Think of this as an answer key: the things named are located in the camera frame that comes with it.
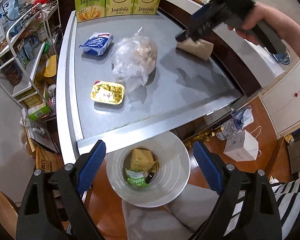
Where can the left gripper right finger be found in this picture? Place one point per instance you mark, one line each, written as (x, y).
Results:
(259, 216)

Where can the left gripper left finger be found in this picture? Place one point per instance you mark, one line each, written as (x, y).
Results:
(52, 205)

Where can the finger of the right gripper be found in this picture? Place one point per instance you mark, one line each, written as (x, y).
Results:
(204, 20)

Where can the large kraft paper cup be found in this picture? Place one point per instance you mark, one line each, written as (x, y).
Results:
(199, 48)

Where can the clear bag of scraps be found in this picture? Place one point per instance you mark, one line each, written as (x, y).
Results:
(133, 59)

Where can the green white snack bag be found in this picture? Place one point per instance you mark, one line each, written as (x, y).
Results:
(135, 178)

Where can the blue white tissue pack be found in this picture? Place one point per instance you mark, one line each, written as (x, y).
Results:
(97, 44)

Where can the gold foil butter pack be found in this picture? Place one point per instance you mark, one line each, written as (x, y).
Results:
(107, 92)

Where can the yellow cartoon rabbit box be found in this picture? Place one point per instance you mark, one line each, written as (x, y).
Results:
(141, 160)

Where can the white round trash bin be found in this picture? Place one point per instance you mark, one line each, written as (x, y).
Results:
(166, 179)

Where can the tan printed flour bag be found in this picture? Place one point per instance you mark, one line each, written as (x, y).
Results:
(48, 161)

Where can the right Jagabee face box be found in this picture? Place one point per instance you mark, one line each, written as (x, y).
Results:
(145, 7)

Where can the jagabee face box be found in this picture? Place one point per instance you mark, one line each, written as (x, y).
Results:
(119, 7)
(145, 7)

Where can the grey trousers leg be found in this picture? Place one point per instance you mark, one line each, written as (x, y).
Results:
(178, 219)

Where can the black white magazine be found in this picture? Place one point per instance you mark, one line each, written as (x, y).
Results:
(40, 136)

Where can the middle Jagabee face box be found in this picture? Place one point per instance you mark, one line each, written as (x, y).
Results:
(119, 7)

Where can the plastic water bottle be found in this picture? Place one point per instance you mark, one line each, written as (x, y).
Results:
(239, 120)

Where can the green white carton box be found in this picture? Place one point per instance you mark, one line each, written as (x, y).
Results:
(38, 111)

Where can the Jagabee box with fries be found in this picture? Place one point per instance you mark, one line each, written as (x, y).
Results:
(89, 9)

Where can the yellow envelope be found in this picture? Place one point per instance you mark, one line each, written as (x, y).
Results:
(51, 66)

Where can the white metal storage rack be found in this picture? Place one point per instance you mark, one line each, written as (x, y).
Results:
(26, 42)

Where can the blue white pouch bag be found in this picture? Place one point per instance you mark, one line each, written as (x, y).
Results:
(10, 9)

